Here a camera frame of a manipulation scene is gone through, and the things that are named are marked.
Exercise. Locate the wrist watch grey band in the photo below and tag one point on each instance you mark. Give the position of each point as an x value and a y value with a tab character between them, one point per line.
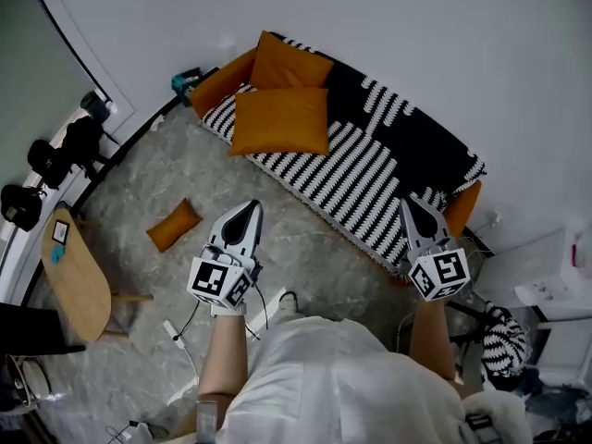
226	311

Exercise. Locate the black bag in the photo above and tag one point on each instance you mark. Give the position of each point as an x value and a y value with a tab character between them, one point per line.
83	139
44	160
20	206

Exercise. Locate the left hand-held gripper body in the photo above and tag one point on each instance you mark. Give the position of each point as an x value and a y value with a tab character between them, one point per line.
217	280

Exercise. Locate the person's left white shoe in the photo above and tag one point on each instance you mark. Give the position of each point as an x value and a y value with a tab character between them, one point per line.
289	299

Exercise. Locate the small teal object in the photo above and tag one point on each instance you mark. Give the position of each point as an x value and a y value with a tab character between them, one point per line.
57	253

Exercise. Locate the teal black box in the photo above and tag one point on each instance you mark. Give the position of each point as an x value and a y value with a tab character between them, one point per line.
185	81

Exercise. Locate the person's right forearm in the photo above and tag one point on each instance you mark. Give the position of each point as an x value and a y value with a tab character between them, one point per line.
430	340

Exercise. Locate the white shirt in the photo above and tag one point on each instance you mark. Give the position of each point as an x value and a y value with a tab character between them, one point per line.
347	386

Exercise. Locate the small orange pillow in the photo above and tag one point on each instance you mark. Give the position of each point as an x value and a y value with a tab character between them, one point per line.
173	227

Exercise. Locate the white round appliance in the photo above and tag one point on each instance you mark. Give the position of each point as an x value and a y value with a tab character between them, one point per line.
34	379

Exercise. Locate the white power strip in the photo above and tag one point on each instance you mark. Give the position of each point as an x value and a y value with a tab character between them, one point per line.
172	330

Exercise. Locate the person's left forearm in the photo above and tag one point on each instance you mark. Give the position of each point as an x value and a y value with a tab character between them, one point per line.
224	354

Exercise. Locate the white cabinet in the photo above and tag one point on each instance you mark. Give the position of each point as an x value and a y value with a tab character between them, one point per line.
566	340

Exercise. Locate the beige trousers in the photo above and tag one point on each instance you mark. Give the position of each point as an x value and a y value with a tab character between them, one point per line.
287	319

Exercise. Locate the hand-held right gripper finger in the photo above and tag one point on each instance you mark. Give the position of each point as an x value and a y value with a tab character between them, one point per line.
407	225
439	229

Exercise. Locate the white water dispenser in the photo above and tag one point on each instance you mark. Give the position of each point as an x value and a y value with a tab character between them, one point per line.
518	266

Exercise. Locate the orange sofa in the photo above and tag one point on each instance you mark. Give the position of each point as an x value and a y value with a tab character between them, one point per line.
217	86

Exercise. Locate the black framed white card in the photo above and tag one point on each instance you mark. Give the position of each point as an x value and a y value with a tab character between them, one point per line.
60	231

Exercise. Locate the black cabinet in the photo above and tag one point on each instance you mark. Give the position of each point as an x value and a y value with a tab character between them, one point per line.
28	329

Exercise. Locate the oval wooden coffee table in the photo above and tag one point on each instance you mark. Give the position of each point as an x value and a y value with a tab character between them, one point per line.
76	289

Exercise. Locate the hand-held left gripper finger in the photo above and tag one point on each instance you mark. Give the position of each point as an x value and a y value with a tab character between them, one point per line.
256	234
219	227

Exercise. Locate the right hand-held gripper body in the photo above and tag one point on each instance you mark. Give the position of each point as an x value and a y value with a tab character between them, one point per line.
439	273

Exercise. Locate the black and white striped pillow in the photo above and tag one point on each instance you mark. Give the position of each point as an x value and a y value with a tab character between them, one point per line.
504	340

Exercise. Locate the dark green pot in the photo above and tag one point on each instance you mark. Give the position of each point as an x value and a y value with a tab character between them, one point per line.
94	107

